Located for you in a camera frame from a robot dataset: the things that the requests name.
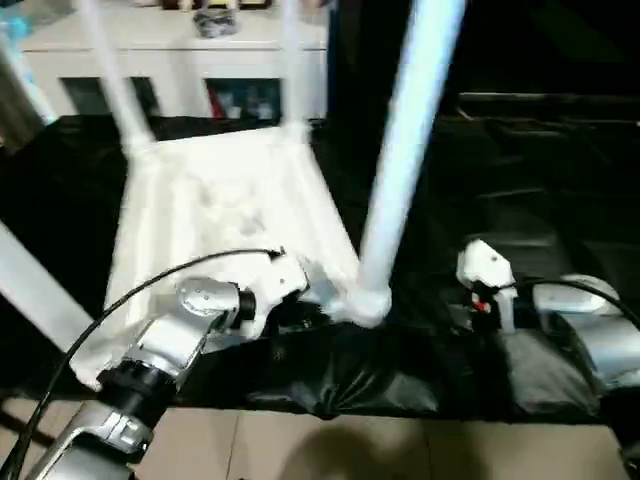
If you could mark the white plastic table top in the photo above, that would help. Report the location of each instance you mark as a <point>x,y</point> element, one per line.
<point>220,200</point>

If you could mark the white plastic table leg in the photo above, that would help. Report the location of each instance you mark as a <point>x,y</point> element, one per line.
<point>292,70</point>
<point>35,280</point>
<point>410,130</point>
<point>115,80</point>

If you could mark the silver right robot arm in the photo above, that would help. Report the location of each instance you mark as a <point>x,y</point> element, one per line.
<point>590,320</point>

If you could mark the black plastic mat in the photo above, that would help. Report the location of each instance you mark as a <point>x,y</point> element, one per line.
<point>540,200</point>

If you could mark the white sideboard with glass doors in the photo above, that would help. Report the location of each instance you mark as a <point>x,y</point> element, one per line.
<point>200,60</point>

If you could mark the dark object on cabinet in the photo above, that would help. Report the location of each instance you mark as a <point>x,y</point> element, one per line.
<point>216,22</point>

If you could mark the grey curtain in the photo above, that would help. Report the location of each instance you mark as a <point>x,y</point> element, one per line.
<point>20,110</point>

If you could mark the blue lit device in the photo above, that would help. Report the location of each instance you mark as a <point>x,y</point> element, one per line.
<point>12,30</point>

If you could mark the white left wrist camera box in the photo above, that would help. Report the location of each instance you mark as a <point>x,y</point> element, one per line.
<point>285,275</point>

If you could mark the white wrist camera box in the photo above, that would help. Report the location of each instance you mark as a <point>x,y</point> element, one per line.
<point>285,275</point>
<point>485,265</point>

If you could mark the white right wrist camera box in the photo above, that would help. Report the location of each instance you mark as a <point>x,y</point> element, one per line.
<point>485,265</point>

